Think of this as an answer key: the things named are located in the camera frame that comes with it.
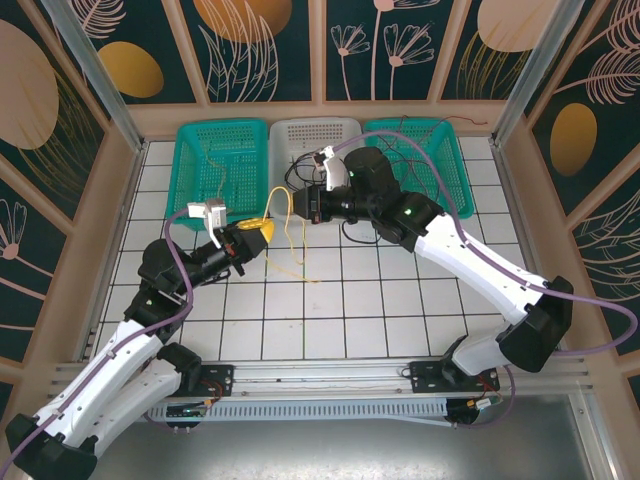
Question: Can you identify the small circuit board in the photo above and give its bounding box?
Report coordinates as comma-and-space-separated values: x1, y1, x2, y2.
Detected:
467, 397, 506, 414
166, 404, 209, 419

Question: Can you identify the white slotted cable duct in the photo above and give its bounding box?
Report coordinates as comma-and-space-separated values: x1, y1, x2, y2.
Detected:
147, 398, 451, 425

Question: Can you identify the yellow cable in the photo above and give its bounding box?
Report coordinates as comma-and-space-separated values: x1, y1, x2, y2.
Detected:
203, 143, 229, 194
263, 186, 321, 285

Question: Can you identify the teal plastic basket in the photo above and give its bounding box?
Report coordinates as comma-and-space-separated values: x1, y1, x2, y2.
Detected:
164, 118, 270, 225
363, 118, 475, 221

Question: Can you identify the grey metal sheet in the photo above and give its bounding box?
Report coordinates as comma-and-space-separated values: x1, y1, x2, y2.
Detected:
94, 419, 609, 480

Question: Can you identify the red cable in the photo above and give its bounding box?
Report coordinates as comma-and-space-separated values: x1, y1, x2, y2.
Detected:
379, 117, 441, 186
407, 116, 490, 201

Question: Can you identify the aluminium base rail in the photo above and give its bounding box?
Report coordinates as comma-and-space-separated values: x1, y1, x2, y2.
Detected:
199, 360, 454, 399

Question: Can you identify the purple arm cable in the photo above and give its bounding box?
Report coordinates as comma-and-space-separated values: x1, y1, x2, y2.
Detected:
332, 130, 635, 431
7, 209, 196, 461

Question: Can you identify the thin black right gripper cable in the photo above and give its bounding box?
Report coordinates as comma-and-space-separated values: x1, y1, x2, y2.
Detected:
341, 219, 382, 247

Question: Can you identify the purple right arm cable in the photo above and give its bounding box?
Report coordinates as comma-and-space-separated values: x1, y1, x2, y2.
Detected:
332, 130, 635, 431

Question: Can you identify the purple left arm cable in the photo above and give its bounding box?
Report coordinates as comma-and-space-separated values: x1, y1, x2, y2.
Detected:
7, 209, 196, 461

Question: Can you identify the aluminium frame post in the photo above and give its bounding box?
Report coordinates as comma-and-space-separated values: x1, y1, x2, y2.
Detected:
42, 0, 149, 154
491, 0, 586, 149

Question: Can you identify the white plastic basket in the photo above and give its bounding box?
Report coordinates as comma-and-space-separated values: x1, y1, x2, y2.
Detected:
268, 118, 371, 224

